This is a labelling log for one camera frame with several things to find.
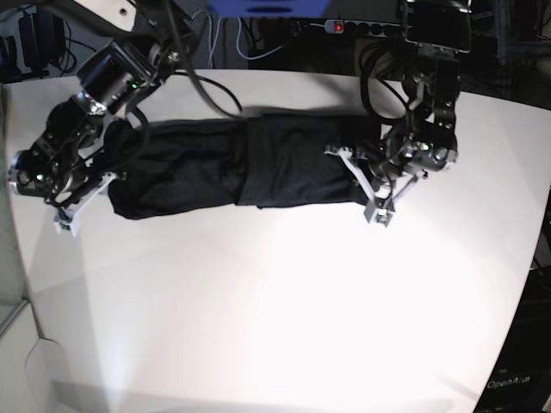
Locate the blue box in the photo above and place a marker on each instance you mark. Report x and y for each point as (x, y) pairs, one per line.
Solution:
(268, 8)

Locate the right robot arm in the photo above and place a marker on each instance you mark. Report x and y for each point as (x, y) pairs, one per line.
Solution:
(90, 138)

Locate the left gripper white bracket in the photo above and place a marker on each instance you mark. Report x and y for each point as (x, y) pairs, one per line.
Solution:
(378, 210)

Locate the black OpenArm base unit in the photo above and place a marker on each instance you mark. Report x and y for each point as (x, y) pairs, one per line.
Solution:
(520, 380)

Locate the white power strip red switch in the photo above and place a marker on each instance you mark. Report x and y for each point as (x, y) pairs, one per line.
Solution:
(353, 28)

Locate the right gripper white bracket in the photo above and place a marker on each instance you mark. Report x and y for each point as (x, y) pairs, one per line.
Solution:
(68, 216)

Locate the black long-sleeve T-shirt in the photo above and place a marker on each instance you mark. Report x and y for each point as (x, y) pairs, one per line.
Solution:
(273, 161)

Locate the black power brick on floor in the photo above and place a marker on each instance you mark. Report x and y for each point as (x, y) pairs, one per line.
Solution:
(42, 37)

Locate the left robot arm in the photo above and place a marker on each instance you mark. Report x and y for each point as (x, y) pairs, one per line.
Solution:
(426, 50)

